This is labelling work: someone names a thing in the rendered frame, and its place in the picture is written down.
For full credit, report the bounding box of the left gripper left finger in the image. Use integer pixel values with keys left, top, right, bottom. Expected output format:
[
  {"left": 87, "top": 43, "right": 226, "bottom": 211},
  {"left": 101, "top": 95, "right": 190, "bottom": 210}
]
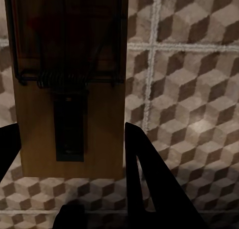
[{"left": 0, "top": 123, "right": 21, "bottom": 182}]

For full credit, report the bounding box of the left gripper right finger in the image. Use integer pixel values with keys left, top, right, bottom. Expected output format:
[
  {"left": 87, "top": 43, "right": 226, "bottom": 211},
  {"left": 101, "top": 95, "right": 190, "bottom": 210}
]
[{"left": 125, "top": 122, "right": 209, "bottom": 229}]

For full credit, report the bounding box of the mousetrap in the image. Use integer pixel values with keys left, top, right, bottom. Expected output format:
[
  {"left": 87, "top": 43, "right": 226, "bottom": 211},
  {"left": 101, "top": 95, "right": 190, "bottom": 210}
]
[{"left": 4, "top": 0, "right": 128, "bottom": 179}]

